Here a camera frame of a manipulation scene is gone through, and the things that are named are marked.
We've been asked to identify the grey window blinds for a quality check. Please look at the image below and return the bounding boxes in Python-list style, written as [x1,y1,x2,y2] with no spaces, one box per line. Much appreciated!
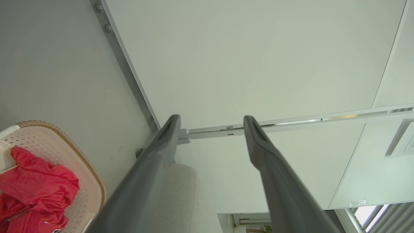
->
[365,202,414,233]

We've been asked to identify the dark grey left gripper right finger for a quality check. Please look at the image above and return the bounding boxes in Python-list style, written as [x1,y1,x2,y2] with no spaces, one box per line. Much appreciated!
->
[243,115,342,233]

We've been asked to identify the grey metal frame post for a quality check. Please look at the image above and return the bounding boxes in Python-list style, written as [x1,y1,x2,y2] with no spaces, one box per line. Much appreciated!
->
[90,0,161,132]

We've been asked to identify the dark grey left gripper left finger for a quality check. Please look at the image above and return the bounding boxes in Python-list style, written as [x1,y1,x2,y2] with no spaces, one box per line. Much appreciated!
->
[86,114,181,233]

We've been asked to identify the red sports jersey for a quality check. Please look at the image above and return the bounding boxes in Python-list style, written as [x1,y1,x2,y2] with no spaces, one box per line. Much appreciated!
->
[0,146,80,233]

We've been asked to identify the white metal frame rail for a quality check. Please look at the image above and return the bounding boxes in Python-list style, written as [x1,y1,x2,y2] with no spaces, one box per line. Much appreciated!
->
[177,103,414,145]

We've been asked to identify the grey fabric sofa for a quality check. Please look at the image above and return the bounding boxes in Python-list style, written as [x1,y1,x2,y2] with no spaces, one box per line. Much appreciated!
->
[154,164,214,233]

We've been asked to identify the white laundry basket brown rim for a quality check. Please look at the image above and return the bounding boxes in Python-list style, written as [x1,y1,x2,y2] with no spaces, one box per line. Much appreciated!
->
[0,120,106,233]

